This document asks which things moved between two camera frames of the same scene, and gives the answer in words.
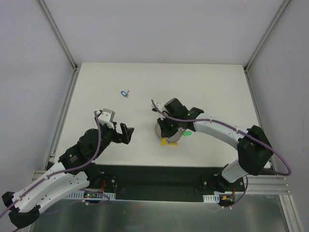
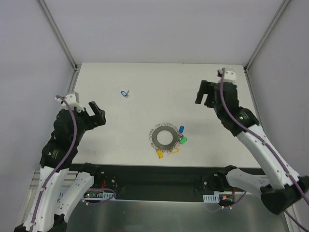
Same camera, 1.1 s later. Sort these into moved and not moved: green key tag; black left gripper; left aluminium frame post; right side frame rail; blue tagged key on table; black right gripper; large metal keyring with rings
Moved: green key tag; large metal keyring with rings; black left gripper; black right gripper
Not moved: right side frame rail; left aluminium frame post; blue tagged key on table
